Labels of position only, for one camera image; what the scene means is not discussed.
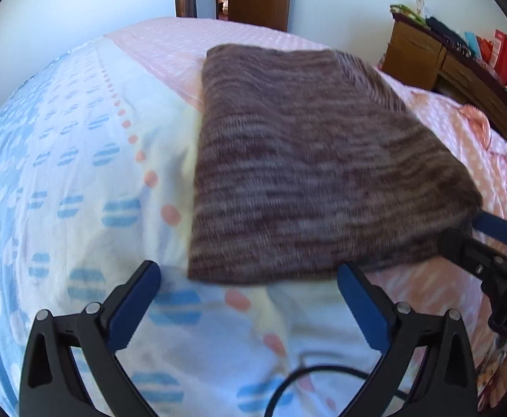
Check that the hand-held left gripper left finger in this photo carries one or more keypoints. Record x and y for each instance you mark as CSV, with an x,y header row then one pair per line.
x,y
140,295

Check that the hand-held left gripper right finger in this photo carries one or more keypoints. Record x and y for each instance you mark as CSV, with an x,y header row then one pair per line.
x,y
362,308

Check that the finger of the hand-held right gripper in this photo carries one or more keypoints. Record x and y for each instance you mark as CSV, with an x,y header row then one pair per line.
x,y
466,247
494,226

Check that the brown knit sweater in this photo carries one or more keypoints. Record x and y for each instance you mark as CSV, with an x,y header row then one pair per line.
x,y
301,160

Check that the pink ruffled pillow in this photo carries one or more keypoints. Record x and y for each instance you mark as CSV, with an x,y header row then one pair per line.
x,y
475,117

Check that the pink and blue bed cover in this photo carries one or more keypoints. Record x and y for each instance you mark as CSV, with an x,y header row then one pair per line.
x,y
84,160

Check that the teal packet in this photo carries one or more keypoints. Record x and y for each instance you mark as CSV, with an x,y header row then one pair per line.
x,y
471,41

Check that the wooden headboard cabinet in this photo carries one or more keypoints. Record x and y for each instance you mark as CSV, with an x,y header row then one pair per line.
x,y
414,52

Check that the dark folded cloth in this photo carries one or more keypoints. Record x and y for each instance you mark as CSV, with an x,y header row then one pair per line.
x,y
444,30

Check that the green patterned cloth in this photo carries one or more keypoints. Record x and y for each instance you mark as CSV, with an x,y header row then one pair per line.
x,y
405,13

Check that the white wall plug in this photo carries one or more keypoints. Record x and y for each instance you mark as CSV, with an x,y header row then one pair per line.
x,y
420,3

